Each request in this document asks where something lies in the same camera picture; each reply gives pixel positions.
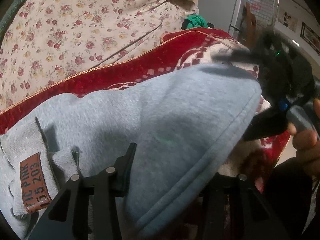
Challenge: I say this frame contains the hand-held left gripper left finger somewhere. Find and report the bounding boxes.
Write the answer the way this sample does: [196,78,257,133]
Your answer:
[29,142,138,240]

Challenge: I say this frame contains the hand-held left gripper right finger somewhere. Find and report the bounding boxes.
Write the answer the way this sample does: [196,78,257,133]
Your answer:
[200,173,291,240]

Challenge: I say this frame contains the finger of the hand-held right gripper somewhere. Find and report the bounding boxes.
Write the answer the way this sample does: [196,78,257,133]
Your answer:
[242,104,291,142]
[211,48,262,64]

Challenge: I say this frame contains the light blue fleece pants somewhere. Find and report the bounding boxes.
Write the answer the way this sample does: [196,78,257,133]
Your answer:
[0,64,263,238]

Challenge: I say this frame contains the person's right hand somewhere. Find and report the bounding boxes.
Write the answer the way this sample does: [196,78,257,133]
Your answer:
[287,98,320,179]

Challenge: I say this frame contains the white refrigerator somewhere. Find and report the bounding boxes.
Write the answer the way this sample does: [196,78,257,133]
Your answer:
[197,0,252,48]

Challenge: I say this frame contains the green cloth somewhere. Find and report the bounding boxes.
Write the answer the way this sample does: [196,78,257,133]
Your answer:
[182,14,215,30]

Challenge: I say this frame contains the red and cream patterned blanket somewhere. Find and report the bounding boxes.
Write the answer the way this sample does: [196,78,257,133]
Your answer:
[0,28,293,193]

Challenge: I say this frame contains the floral print quilt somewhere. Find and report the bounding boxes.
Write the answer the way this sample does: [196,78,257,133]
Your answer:
[0,0,200,114]

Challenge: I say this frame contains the framed wall picture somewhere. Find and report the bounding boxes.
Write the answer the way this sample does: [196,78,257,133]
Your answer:
[299,22,320,46]
[277,8,299,32]

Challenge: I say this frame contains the wire fan grille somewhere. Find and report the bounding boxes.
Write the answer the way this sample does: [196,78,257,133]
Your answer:
[240,0,280,28]

